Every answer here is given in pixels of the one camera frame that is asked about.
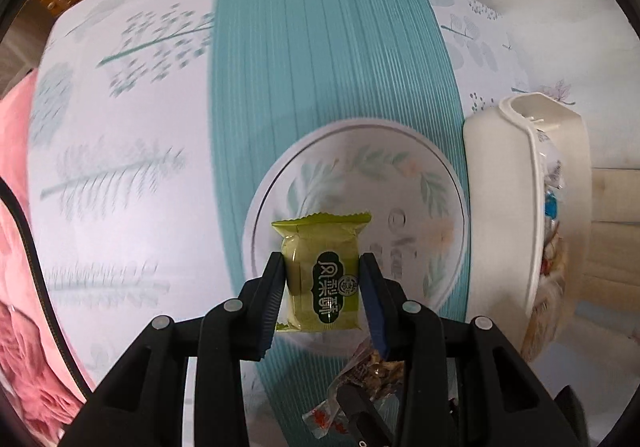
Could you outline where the clear nut cluster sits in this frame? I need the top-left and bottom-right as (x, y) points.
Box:
(302, 339), (404, 439)

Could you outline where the green pineapple cake packet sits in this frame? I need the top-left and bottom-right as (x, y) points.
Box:
(272, 212), (371, 333)

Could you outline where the blue candy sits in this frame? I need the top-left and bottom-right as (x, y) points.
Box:
(544, 192), (558, 220)

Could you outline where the pink quilt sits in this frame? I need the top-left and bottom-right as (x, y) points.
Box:
(1, 70), (82, 446)

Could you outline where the black right gripper with label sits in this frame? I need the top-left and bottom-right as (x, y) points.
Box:
(336, 383), (394, 447)

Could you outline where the white plastic storage bin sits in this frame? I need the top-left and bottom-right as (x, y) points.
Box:
(463, 93), (592, 349)

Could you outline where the patterned white teal tablecloth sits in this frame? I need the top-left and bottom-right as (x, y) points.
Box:
(28, 0), (529, 386)

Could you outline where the white floral bedding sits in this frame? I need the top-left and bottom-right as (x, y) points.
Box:
(479, 0), (639, 439)

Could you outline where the black cable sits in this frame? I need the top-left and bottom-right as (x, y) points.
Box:
(0, 176), (94, 401)

